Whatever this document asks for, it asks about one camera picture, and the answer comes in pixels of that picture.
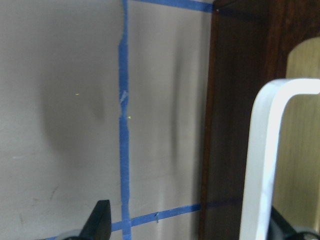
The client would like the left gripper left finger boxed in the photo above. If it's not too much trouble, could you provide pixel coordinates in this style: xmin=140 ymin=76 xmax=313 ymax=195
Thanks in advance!
xmin=56 ymin=200 xmax=112 ymax=240

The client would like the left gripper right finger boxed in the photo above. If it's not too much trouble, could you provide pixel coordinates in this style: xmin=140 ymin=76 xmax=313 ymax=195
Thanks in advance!
xmin=268 ymin=207 xmax=320 ymax=240

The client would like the white drawer handle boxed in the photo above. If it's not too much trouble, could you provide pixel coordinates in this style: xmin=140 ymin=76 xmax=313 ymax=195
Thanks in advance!
xmin=239 ymin=78 xmax=320 ymax=240

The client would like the dark wooden drawer cabinet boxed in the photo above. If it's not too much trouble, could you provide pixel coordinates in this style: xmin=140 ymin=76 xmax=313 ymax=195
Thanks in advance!
xmin=198 ymin=0 xmax=320 ymax=240

